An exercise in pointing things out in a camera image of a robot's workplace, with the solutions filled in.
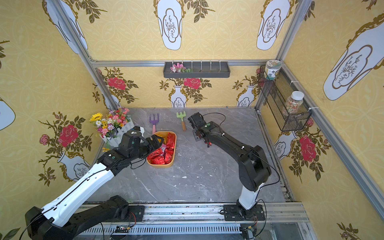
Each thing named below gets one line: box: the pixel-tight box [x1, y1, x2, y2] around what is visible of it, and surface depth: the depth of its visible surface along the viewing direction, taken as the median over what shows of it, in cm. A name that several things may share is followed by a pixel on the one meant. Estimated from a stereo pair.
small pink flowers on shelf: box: [170, 62, 191, 73], surface depth 89 cm
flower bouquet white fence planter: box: [89, 106, 135, 147], surface depth 94 cm
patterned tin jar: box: [265, 59, 283, 80], surface depth 87 cm
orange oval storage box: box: [146, 131, 177, 168], surface depth 92 cm
